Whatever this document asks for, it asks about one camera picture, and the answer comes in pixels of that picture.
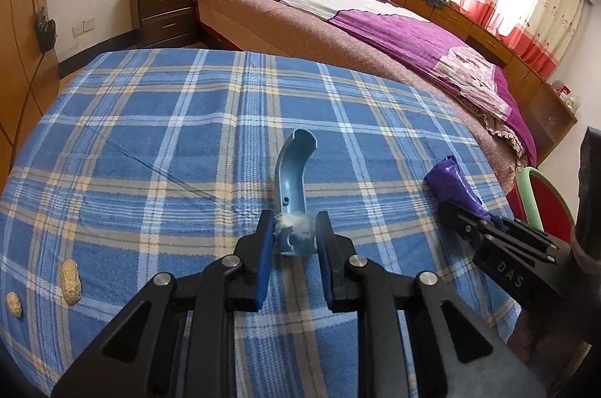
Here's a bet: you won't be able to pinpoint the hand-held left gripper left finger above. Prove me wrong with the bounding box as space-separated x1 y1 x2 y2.
51 209 275 398

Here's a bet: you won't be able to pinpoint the small red white containers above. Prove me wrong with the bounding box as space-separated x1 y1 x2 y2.
551 81 576 108

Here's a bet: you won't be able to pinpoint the white cotton tuft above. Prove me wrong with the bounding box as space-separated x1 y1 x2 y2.
277 213 313 239

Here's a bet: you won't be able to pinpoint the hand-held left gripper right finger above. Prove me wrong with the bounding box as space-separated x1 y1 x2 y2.
314 211 548 398

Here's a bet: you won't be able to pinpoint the long wooden cabinet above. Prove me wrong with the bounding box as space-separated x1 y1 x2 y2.
358 0 578 166

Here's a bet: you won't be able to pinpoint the bed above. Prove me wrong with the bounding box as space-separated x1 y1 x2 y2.
195 0 538 169

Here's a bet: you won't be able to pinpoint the curved blue plastic piece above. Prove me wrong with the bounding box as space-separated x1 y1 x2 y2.
275 129 319 257

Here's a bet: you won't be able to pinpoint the person's right hand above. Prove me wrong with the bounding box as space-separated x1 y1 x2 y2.
570 233 601 275

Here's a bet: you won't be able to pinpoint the dark thread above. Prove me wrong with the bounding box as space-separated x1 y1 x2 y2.
91 128 236 206

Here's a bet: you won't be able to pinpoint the white wall socket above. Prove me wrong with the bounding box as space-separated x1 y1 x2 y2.
70 18 96 38

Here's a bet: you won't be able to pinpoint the red bucket with green rim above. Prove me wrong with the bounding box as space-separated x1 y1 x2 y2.
507 167 576 244

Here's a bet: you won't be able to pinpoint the purple plastic wrapper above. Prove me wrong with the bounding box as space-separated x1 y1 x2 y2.
425 155 494 223

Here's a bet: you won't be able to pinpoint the black hanging bag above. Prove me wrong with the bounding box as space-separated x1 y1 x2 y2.
35 8 57 51

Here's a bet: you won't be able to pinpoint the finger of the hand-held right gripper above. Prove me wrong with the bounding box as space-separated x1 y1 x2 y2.
493 217 571 259
439 201 498 249

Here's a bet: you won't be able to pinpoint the wooden wardrobe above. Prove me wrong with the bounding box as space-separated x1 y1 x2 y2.
0 0 62 173

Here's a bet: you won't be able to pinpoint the dark wooden nightstand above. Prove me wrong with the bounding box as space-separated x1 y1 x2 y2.
124 0 205 49

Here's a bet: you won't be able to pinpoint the purple floral quilt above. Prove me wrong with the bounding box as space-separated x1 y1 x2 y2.
202 0 538 166

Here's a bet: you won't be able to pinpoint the blue plaid cloth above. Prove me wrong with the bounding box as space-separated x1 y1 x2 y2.
0 48 522 398

